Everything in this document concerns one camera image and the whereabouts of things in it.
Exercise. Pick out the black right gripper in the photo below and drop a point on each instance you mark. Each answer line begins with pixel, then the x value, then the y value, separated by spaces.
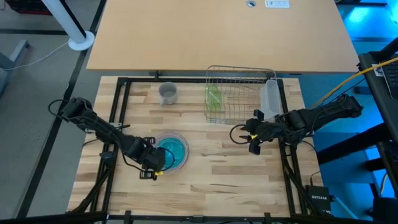
pixel 267 130

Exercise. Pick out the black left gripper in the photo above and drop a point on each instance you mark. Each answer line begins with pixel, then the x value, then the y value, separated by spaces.
pixel 149 155

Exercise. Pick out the pink plate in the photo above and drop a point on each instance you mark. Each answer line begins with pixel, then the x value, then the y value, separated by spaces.
pixel 175 146

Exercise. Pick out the transparent green plate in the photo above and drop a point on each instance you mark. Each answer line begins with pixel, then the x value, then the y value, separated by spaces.
pixel 214 98

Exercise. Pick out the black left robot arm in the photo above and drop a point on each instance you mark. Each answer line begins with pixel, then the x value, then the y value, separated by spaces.
pixel 102 130

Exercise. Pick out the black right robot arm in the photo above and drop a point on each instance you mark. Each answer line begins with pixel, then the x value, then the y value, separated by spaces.
pixel 326 113

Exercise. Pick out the translucent plastic utensil caddy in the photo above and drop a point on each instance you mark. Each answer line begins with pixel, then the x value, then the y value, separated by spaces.
pixel 270 96

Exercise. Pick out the grey speckled mug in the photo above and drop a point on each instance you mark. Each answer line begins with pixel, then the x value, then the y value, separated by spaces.
pixel 168 93

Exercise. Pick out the beige wooden desk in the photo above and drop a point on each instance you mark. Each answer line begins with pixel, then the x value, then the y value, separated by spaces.
pixel 202 37

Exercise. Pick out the grey desk grommet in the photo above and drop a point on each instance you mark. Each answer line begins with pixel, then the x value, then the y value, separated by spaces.
pixel 251 3

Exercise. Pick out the white power outlet strip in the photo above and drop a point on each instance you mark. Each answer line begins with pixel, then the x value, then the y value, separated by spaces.
pixel 277 3

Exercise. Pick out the black equipment cart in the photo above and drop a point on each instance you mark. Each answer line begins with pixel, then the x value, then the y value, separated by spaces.
pixel 382 93

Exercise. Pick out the white pole with base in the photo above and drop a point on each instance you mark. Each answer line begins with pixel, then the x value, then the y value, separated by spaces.
pixel 62 15

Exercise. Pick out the grey desk leg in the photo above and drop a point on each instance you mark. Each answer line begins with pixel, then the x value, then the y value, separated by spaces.
pixel 15 54

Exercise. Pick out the black crate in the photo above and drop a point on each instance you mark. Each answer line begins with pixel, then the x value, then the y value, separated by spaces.
pixel 28 7

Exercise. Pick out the black aluminium table frame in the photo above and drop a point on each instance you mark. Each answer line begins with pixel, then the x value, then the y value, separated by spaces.
pixel 140 80

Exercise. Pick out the black frame clamp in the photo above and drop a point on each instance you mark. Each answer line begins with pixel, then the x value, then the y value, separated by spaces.
pixel 155 74

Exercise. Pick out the black Netgear switch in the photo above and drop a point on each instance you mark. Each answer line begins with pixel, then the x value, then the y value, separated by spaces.
pixel 318 199

